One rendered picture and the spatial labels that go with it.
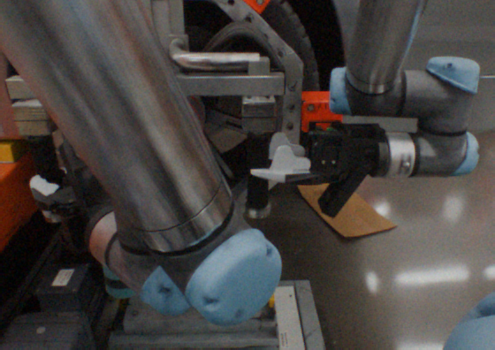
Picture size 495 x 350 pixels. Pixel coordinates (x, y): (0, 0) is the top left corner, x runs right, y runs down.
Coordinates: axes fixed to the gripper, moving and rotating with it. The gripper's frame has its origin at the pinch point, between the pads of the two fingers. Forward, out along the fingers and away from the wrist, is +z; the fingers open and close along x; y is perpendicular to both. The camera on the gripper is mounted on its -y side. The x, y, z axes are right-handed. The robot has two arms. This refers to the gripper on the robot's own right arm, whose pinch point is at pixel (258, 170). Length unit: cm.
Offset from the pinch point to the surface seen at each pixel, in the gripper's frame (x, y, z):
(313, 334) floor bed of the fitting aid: -32, -75, -21
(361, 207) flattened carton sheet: -119, -81, -64
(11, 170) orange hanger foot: -34, -15, 60
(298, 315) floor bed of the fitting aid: -40, -75, -17
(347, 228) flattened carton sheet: -100, -80, -51
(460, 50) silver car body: -35, 13, -51
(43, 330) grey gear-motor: -8, -42, 47
